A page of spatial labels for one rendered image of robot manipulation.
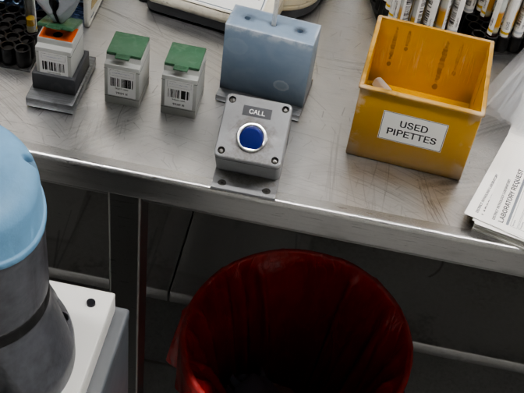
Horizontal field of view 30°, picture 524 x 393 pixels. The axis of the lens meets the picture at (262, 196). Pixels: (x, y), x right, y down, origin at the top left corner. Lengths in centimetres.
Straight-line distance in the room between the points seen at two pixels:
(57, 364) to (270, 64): 45
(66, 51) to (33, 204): 41
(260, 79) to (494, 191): 29
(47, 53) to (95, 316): 33
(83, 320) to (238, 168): 25
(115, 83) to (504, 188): 44
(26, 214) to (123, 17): 59
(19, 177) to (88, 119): 41
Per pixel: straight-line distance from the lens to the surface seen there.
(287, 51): 109
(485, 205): 107
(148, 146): 108
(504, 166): 112
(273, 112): 102
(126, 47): 110
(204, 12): 123
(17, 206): 69
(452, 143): 107
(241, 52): 110
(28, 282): 74
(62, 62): 110
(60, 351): 83
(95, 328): 89
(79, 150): 107
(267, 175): 103
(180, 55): 109
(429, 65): 116
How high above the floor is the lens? 162
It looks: 46 degrees down
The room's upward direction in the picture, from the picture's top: 9 degrees clockwise
